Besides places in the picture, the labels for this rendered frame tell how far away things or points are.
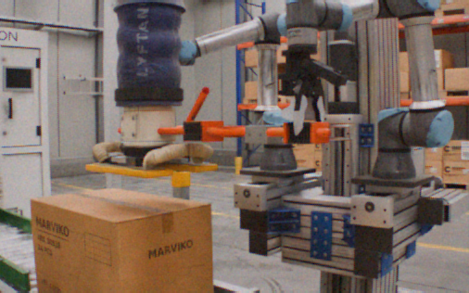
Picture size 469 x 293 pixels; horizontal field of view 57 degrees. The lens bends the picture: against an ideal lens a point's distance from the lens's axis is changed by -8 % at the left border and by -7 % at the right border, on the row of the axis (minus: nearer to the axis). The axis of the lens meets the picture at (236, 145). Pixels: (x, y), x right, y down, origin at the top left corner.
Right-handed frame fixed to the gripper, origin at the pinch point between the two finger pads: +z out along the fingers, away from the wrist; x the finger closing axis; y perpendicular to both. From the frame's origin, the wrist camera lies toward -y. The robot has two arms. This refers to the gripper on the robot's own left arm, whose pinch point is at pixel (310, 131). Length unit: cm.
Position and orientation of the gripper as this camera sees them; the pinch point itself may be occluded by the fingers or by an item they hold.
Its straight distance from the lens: 110.4
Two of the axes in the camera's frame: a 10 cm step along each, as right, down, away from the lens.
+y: -7.4, -0.3, 6.7
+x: -6.7, 0.4, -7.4
